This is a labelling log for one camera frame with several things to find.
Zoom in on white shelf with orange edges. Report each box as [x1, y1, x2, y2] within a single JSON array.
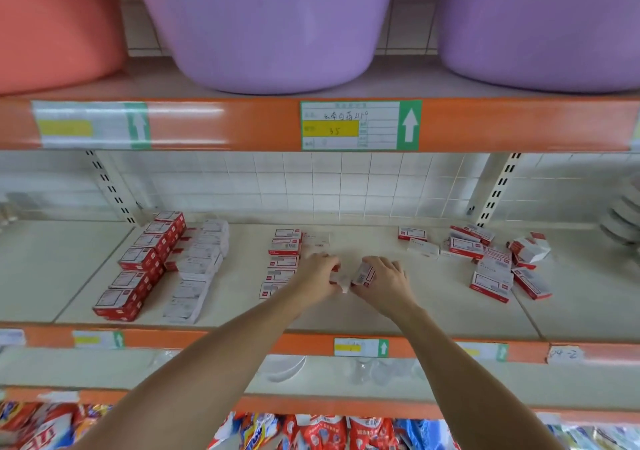
[[0, 55, 640, 450]]

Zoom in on large label with green arrow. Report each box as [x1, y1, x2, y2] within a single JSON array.
[[30, 102, 153, 150], [300, 100, 424, 153]]

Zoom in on person's right hand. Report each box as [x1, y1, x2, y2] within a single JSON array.
[[352, 255, 416, 316]]

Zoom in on person's right forearm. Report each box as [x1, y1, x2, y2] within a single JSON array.
[[385, 299, 581, 450]]

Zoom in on pile of small colourful packets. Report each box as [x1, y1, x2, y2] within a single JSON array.
[[0, 399, 401, 450]]

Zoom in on purple plastic basin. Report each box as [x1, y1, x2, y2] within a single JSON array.
[[118, 0, 406, 96], [435, 0, 640, 94]]

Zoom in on person's left forearm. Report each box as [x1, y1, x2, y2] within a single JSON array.
[[75, 289, 311, 450]]

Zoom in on person's left hand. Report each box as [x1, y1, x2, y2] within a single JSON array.
[[285, 253, 343, 306]]

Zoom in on orange plastic basin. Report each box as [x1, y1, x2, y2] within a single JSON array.
[[0, 0, 129, 96]]

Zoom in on white handwritten label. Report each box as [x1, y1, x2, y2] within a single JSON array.
[[545, 345, 587, 365]]

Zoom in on stacks of wrapped containers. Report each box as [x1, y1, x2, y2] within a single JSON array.
[[598, 177, 640, 258]]

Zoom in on cluster of clear glasses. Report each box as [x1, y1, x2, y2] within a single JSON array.
[[350, 357, 423, 387]]

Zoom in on white perforated shelf upright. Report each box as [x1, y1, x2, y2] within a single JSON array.
[[468, 153, 523, 229], [84, 151, 142, 225]]

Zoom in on pile of red white boxes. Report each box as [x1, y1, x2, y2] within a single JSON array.
[[397, 225, 553, 304]]

